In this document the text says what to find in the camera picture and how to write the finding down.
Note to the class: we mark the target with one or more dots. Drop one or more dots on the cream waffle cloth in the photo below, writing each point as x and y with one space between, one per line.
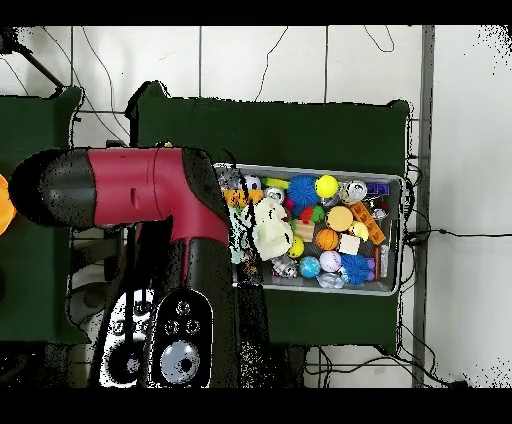
272 228

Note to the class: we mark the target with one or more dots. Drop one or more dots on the light teal waffle cloth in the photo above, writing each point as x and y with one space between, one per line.
238 240

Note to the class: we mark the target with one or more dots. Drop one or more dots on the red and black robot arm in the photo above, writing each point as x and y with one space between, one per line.
140 188

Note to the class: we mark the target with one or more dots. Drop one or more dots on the orange toy building block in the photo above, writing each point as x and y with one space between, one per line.
254 196

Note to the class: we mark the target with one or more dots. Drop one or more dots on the black and white soccer ball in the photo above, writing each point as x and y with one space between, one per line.
252 183

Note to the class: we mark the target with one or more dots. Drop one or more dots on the blue spiky rubber ball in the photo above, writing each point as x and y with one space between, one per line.
302 190
355 268

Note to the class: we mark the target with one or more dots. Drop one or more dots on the yellow smooth ball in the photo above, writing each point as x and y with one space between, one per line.
326 186

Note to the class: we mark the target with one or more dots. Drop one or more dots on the orange toy basketball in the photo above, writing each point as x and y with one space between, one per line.
327 239

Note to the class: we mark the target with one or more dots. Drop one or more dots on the blue and green globe ball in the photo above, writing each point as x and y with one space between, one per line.
310 267

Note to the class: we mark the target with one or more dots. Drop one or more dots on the white toy baseball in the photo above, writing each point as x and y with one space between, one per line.
330 261

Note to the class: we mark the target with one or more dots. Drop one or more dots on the grey stand base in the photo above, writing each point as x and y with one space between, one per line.
86 300

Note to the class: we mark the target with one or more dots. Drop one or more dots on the dark green side table cloth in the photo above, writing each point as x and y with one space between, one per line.
36 120

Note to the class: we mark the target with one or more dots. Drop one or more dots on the orange round object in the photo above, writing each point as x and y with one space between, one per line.
6 208

